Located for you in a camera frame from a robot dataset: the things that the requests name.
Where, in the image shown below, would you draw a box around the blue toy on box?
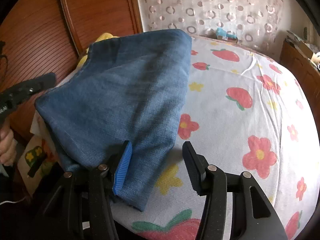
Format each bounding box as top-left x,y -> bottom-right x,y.
216,27 -> 238,43

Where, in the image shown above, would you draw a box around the yellow Pikachu plush toy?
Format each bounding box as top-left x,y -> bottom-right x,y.
76,33 -> 118,69

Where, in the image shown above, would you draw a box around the blue denim jeans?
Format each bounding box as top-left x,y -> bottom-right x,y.
35,29 -> 192,210

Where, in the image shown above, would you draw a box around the person's left hand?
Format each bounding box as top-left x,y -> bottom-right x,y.
0,119 -> 17,166

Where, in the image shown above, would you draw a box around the cardboard box on cabinet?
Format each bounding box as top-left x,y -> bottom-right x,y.
298,40 -> 314,60

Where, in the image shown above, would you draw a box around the wooden side cabinet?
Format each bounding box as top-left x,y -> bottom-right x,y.
279,40 -> 319,103

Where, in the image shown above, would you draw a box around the sheer circle-patterned curtain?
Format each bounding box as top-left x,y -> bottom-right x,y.
138,0 -> 284,53

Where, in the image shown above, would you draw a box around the wooden slatted wardrobe door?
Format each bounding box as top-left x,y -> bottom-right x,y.
0,0 -> 144,140

